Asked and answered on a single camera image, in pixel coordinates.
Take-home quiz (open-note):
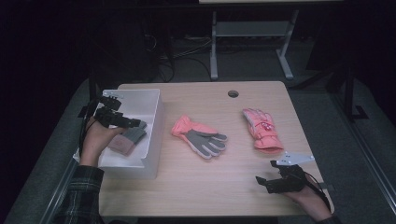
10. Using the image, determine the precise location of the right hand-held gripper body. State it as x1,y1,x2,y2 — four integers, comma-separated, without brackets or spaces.
266,151,316,195

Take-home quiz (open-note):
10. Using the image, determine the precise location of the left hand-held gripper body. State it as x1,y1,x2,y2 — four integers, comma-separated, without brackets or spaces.
93,90,128,129

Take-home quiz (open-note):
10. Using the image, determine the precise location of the white box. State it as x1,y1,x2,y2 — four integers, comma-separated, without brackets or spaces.
73,89,166,180

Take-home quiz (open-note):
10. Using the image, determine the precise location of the pink glove grey palm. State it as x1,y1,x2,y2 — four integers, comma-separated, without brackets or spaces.
170,114,229,161

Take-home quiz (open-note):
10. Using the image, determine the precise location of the person's right hand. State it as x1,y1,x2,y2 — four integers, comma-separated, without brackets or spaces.
282,175,332,222

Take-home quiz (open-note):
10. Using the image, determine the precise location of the person's left hand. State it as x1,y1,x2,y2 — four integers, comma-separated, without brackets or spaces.
78,116,126,168

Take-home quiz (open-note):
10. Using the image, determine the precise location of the black stand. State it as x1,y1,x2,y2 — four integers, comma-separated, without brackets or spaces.
78,62,98,119
342,63,370,123

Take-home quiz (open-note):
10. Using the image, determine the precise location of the pink glove printed back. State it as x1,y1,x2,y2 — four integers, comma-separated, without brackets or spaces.
242,107,284,154

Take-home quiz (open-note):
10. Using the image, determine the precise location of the grey metal stand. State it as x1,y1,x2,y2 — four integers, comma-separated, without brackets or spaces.
208,9,300,81

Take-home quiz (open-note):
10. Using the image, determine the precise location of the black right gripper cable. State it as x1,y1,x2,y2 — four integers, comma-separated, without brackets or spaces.
303,171,332,213

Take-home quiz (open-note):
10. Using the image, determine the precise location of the bundle of floor cables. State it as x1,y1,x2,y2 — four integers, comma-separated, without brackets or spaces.
143,33,213,84

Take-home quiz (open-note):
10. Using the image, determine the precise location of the metal floor rail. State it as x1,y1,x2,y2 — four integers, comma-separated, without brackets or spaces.
330,92,396,216
38,158,86,224

